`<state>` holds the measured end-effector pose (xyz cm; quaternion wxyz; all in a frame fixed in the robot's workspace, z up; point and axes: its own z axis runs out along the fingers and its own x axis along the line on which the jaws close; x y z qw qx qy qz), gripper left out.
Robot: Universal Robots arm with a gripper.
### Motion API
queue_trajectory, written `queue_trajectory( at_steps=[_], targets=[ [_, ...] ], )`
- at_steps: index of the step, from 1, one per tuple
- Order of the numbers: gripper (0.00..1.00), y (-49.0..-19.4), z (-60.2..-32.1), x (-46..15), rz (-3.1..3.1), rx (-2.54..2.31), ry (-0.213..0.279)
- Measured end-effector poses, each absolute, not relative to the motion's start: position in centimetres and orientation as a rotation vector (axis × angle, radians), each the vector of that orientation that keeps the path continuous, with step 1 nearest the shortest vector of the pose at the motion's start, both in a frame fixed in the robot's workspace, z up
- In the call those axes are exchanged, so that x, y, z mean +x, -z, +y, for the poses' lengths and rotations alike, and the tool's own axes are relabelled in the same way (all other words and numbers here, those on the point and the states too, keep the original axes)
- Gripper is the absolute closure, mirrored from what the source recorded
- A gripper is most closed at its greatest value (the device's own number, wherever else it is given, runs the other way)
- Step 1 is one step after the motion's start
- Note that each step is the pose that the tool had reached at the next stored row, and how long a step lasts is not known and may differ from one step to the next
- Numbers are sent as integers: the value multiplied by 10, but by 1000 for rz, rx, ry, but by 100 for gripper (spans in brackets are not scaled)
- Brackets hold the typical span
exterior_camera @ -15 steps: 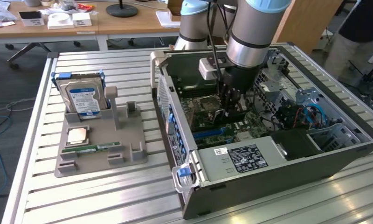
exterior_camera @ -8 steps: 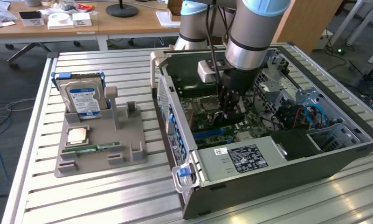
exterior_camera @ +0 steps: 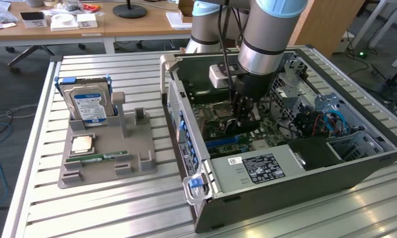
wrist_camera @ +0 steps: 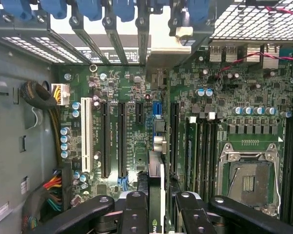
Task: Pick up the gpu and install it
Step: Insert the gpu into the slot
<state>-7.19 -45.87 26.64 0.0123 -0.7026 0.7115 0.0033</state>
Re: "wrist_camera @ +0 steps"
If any short black expansion slot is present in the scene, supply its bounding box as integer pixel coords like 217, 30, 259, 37
136, 102, 145, 124

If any open grey PC case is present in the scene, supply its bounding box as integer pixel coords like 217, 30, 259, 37
0, 0, 293, 234

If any white power connector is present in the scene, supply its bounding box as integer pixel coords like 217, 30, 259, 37
51, 83, 70, 106

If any red and black twisted wire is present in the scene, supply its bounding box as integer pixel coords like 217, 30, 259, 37
207, 6, 293, 80

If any long black expansion slot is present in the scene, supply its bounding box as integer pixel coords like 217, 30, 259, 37
100, 101, 111, 178
117, 101, 129, 193
170, 102, 180, 176

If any coloured wire bundle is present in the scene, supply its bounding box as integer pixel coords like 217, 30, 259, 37
21, 170, 63, 234

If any black sleeved cable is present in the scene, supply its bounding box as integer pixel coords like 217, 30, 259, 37
19, 80, 62, 161

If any white expansion slot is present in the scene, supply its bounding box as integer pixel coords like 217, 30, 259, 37
81, 97, 93, 173

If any green motherboard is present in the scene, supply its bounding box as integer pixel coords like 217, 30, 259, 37
60, 43, 293, 220

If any CPU socket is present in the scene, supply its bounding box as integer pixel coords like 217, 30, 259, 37
219, 142, 282, 215

